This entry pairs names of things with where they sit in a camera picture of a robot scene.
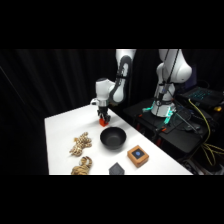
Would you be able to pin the dark grey cube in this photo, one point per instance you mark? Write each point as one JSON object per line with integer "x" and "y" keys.
{"x": 116, "y": 169}

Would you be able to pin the wooden block with blue dot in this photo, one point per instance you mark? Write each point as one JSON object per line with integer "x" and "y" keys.
{"x": 138, "y": 155}

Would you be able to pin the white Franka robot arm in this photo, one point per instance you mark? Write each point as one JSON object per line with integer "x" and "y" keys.
{"x": 116, "y": 83}

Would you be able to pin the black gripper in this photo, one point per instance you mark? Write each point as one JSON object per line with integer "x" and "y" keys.
{"x": 103, "y": 109}

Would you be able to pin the tiger plush toy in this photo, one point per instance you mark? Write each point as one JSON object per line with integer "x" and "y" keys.
{"x": 82, "y": 166}

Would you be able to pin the leopard plush toy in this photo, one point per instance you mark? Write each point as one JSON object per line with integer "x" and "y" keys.
{"x": 80, "y": 144}

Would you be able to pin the black bowl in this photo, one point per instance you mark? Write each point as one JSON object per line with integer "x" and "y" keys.
{"x": 113, "y": 138}

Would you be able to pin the red cube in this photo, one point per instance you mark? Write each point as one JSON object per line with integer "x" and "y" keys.
{"x": 103, "y": 123}

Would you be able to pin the black curtain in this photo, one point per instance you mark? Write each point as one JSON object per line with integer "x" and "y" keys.
{"x": 50, "y": 86}

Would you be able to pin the black robot stand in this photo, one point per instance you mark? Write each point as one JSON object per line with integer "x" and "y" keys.
{"x": 180, "y": 133}

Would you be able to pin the small yellow object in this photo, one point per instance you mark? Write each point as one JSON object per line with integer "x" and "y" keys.
{"x": 218, "y": 108}

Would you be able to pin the black laptop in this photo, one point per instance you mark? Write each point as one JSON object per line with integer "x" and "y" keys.
{"x": 201, "y": 95}

